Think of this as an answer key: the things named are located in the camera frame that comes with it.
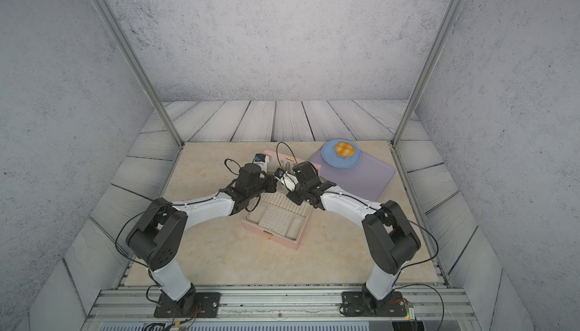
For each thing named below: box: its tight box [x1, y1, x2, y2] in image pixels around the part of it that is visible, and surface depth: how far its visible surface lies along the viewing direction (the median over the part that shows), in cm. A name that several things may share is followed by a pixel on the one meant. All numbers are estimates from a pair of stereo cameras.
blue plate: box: [320, 138, 362, 169], surface depth 117 cm
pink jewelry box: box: [241, 149, 321, 250], surface depth 85 cm
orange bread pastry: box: [334, 141, 355, 158], surface depth 116 cm
